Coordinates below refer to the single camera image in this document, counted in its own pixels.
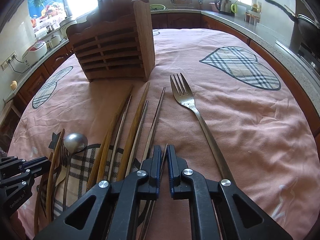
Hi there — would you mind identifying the light brown wooden chopstick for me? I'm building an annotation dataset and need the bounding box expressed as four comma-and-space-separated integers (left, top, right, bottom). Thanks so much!
86, 85, 133, 191

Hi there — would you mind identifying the white round cooker pot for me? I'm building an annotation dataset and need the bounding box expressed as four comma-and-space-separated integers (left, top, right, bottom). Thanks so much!
60, 16, 77, 29

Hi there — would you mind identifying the black wok with handle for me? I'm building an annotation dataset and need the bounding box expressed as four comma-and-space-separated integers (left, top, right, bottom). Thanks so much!
265, 0, 319, 57

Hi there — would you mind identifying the wooden slatted utensil holder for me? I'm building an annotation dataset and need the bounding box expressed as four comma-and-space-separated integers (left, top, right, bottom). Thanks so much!
66, 0, 155, 81

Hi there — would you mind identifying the tropical beach fruit poster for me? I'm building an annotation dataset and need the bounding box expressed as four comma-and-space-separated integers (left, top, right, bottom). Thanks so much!
27, 0, 66, 31

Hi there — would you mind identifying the long steel fork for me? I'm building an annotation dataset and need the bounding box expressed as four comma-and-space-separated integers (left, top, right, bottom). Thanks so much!
170, 73, 236, 184

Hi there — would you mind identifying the yellow fruit on counter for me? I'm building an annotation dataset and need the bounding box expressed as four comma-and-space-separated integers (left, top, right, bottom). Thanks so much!
10, 80, 17, 90

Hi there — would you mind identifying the small white ceramic pot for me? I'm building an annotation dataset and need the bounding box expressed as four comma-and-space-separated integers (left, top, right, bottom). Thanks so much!
49, 35, 61, 49

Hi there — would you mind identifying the green handled white jug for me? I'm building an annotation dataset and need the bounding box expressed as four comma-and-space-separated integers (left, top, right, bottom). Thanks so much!
231, 3, 247, 19

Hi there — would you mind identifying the dark brown chopstick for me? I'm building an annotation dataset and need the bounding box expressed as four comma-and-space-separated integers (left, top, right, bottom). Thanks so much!
138, 86, 165, 240

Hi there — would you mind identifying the wall power socket strip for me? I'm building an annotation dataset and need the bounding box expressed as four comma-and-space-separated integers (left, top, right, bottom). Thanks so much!
1, 51, 17, 70

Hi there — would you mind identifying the steel round spoon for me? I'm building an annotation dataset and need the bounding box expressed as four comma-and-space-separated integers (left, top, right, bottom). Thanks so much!
62, 133, 88, 211

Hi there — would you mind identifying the steel electric kettle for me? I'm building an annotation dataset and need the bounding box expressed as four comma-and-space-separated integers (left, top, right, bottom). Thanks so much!
214, 0, 233, 15

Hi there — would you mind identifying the white red rice cooker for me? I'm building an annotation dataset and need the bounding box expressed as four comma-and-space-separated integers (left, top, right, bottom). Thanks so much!
22, 41, 47, 66

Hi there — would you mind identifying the thin grey metal chopstick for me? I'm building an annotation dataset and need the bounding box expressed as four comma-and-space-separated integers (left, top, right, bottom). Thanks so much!
107, 94, 132, 181

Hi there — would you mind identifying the green colander basket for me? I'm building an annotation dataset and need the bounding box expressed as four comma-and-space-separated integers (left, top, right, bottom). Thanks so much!
150, 4, 166, 11

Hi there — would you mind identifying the brown tapered wooden chopstick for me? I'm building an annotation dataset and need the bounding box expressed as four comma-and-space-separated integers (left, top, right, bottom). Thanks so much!
116, 82, 150, 181

